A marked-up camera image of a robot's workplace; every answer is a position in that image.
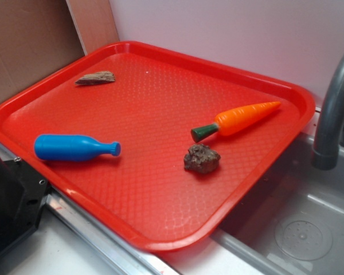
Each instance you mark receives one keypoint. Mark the brown wood chip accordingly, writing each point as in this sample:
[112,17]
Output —
[97,78]

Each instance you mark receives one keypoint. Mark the brown lumpy rock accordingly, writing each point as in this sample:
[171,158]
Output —
[201,159]

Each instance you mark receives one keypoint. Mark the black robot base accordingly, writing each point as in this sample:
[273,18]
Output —
[23,192]

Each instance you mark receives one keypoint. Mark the red plastic tray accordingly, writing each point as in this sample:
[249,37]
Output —
[145,195]

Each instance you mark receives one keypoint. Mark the blue plastic toy bottle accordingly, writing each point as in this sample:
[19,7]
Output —
[74,148]

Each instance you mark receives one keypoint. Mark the grey plastic sink basin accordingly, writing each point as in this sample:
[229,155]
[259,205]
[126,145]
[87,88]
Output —
[292,220]

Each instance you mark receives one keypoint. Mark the brown cardboard panel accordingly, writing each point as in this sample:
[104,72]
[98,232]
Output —
[37,38]

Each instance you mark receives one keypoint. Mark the orange plastic toy carrot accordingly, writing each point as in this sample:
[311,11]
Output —
[234,120]

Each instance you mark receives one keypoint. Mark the grey toy faucet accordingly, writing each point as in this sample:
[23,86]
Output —
[329,136]

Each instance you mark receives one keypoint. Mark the light wooden board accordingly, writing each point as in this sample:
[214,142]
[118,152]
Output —
[94,23]

